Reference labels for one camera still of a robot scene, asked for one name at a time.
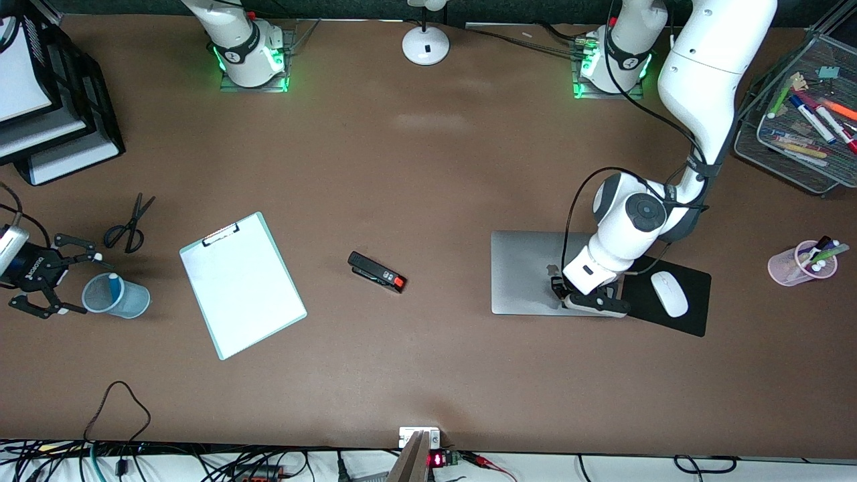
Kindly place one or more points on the silver laptop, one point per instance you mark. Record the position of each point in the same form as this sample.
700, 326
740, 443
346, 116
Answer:
522, 274

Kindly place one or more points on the white paper sheet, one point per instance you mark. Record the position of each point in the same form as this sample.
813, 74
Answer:
248, 294

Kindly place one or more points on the white capped marker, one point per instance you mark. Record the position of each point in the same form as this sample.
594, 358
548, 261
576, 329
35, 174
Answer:
818, 267

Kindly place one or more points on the tan wooden piece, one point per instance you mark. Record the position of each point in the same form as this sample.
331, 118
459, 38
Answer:
798, 82

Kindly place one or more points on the black stacked paper tray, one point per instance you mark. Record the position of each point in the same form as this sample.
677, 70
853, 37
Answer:
100, 114

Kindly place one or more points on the white lamp base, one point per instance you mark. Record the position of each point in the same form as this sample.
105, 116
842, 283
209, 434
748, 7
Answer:
426, 47

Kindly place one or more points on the green marker in cup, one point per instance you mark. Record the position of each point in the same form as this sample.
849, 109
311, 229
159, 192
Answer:
838, 250

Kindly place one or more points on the blue pen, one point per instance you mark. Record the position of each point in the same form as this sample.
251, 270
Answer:
783, 134

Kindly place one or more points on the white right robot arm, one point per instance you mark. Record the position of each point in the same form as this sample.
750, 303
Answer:
241, 40

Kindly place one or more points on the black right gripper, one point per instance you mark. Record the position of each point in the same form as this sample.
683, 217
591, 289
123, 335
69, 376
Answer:
31, 270

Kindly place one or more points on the white paper stack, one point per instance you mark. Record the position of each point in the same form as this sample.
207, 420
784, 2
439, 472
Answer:
20, 73
73, 164
40, 137

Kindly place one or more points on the red display circuit module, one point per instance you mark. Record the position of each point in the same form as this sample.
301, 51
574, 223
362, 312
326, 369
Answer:
442, 459

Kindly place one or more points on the orange highlighter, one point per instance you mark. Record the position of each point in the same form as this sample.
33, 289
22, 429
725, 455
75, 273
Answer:
840, 108

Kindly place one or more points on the red marker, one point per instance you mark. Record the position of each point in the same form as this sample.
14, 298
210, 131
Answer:
849, 139

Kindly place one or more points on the mint green clipboard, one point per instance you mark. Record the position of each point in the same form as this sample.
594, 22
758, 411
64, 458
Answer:
221, 234

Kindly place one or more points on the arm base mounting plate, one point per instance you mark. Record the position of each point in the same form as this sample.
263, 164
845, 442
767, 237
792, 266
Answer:
231, 84
636, 94

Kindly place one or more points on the pink translucent pen cup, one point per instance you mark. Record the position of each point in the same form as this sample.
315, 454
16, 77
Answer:
783, 268

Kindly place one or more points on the black mouse pad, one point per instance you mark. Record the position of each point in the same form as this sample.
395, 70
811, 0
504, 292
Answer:
696, 301

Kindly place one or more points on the light blue mesh cup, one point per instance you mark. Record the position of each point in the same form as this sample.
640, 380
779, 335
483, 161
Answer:
134, 301

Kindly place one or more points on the green marker white tip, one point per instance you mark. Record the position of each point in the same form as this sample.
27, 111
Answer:
780, 99

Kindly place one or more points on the teal flat piece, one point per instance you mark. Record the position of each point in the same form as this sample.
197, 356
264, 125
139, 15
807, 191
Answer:
829, 72

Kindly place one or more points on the dark blue marker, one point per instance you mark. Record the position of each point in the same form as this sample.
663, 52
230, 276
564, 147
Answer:
800, 106

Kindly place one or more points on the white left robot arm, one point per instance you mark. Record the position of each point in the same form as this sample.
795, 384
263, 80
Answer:
710, 67

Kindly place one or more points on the black capped marker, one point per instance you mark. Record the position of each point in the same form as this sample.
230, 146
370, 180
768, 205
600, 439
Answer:
822, 242

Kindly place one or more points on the black stapler red tip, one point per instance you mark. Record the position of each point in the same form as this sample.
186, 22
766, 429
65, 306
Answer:
371, 268

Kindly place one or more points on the yellow marker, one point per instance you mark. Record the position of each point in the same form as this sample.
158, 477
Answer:
807, 150

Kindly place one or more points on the white computer mouse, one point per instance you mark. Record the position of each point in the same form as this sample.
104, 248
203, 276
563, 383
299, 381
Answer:
669, 293

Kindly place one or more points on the grey marker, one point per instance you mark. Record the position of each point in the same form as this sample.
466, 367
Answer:
807, 159

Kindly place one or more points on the white mount block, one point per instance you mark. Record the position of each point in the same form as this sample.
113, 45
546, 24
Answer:
408, 436

